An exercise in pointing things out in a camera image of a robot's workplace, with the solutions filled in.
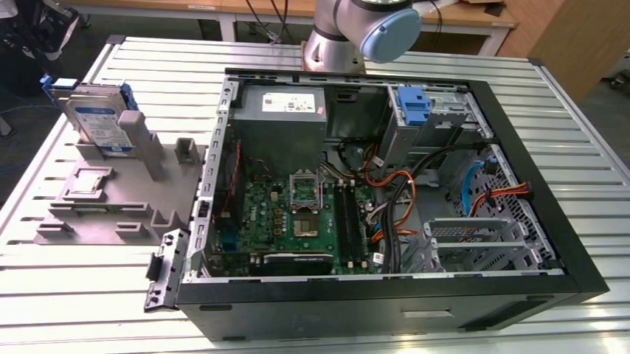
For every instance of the locking lever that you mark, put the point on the locking lever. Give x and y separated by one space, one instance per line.
322 195

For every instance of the grey metal disk bay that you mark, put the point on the grey metal disk bay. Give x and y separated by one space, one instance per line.
468 221

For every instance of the grey expansion card retainer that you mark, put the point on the grey expansion card retainer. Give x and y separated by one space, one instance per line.
170 265

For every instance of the hard disk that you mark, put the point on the hard disk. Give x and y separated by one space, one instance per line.
98 121

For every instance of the black graphics card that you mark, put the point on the black graphics card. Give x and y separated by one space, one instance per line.
295 260

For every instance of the silver CPU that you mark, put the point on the silver CPU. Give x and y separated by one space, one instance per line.
87 184

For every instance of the black RAM slot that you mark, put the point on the black RAM slot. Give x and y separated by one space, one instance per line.
355 225
343 225

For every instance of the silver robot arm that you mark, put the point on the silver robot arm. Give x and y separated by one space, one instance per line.
330 51

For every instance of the green motherboard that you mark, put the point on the green motherboard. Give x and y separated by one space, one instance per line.
266 221

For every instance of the wooden cabinet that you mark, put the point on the wooden cabinet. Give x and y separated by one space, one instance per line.
581 44

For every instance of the blue plastic bay latch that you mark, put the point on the blue plastic bay latch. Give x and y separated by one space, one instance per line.
413 107

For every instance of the CPU socket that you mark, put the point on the CPU socket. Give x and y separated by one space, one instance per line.
309 226

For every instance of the green RAM stick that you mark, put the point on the green RAM stick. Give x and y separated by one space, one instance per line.
91 210

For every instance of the office chair wheel base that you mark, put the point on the office chair wheel base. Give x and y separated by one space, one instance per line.
621 79

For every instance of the grey power supply unit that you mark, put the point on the grey power supply unit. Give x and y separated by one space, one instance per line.
281 136

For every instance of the wooden desk white frame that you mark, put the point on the wooden desk white frame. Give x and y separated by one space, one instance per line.
468 16
147 5

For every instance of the grey metal drive cage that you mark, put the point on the grey metal drive cage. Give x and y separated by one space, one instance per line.
409 144

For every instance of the grey parts rack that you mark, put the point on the grey parts rack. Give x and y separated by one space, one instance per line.
133 191

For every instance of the black chair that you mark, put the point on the black chair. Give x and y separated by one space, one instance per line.
24 77

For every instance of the black PC case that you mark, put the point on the black PC case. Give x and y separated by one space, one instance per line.
345 313

